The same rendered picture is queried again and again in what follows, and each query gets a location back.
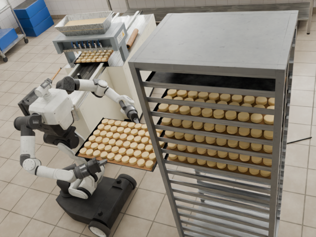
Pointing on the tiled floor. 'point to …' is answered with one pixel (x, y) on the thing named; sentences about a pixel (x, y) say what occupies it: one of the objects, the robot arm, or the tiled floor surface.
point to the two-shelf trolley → (17, 34)
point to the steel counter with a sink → (306, 12)
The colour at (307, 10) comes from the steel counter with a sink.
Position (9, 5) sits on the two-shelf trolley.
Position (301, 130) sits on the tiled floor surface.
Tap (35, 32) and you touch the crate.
